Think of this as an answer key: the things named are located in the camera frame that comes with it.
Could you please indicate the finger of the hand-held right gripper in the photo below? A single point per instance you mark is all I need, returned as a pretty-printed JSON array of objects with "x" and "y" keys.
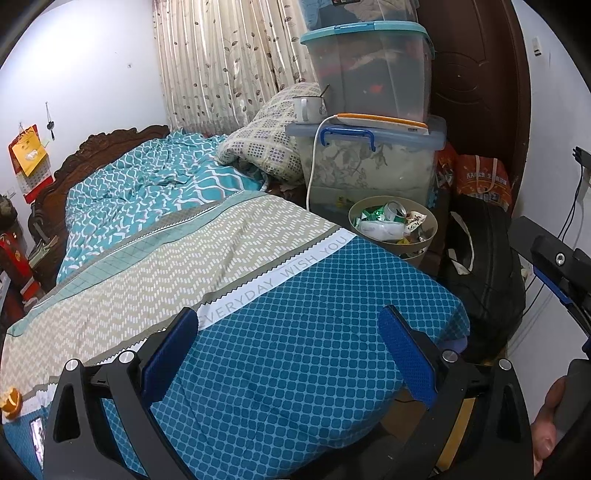
[
  {"x": 587, "y": 342},
  {"x": 568, "y": 297}
]

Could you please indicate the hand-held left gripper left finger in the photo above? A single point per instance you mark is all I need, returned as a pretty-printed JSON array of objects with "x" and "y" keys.
[{"x": 166, "y": 355}]

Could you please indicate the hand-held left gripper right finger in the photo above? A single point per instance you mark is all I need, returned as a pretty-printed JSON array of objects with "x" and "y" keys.
[{"x": 408, "y": 355}]

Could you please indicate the beige trash bin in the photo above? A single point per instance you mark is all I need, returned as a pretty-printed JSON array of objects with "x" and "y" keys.
[{"x": 418, "y": 248}]

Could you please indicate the crushed green drink can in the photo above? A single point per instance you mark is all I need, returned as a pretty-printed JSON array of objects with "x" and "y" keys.
[{"x": 396, "y": 211}]

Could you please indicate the green snack wrapper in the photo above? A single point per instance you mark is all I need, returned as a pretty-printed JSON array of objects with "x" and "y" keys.
[{"x": 371, "y": 213}]

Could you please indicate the person's right hand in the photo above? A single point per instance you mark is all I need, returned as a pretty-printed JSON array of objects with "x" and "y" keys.
[{"x": 542, "y": 438}]

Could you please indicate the black bag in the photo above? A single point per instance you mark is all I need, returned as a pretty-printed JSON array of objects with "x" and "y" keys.
[{"x": 489, "y": 267}]

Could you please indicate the patterned beige and blue bedsheet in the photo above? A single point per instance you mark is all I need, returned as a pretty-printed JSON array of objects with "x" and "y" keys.
[{"x": 277, "y": 323}]

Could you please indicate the orange plastic bag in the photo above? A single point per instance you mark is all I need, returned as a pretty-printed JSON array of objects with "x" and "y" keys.
[{"x": 482, "y": 182}]

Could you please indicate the smartphone with lit screen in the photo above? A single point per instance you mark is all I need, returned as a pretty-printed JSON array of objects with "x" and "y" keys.
[{"x": 37, "y": 438}]

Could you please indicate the orange peel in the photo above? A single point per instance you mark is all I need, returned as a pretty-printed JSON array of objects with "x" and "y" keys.
[{"x": 10, "y": 401}]

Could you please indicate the teal white patterned quilt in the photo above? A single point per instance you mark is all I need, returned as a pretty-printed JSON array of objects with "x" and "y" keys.
[{"x": 138, "y": 184}]

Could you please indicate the red gift box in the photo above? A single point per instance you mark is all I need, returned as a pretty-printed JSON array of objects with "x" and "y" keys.
[{"x": 11, "y": 263}]

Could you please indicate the carved wooden headboard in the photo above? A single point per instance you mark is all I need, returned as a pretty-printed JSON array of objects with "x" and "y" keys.
[{"x": 60, "y": 170}]

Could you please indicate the dark brown wooden door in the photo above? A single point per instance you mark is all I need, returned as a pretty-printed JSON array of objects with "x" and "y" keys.
[{"x": 471, "y": 92}]

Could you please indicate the white orange flat device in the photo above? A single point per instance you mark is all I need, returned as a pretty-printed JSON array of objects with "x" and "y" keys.
[{"x": 383, "y": 122}]

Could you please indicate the grey checked pillow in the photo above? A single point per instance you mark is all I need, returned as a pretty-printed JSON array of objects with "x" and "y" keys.
[{"x": 272, "y": 138}]

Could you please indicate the hanging keys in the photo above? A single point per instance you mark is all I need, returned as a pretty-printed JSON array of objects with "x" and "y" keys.
[{"x": 50, "y": 124}]

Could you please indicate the white enamel mug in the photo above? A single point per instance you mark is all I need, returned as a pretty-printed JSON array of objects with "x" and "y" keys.
[{"x": 307, "y": 110}]

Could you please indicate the clear storage box teal lid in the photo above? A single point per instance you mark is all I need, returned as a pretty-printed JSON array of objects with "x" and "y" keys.
[{"x": 369, "y": 69}]

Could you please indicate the beige leaf print curtain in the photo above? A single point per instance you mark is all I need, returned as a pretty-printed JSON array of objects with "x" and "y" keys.
[{"x": 221, "y": 55}]

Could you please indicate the black wall mount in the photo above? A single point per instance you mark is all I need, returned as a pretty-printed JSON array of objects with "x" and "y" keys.
[{"x": 582, "y": 158}]

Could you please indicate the wall calendar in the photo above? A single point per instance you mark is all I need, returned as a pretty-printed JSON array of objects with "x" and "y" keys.
[{"x": 27, "y": 152}]

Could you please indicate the white wall switch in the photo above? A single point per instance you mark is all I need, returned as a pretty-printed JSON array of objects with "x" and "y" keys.
[{"x": 536, "y": 47}]

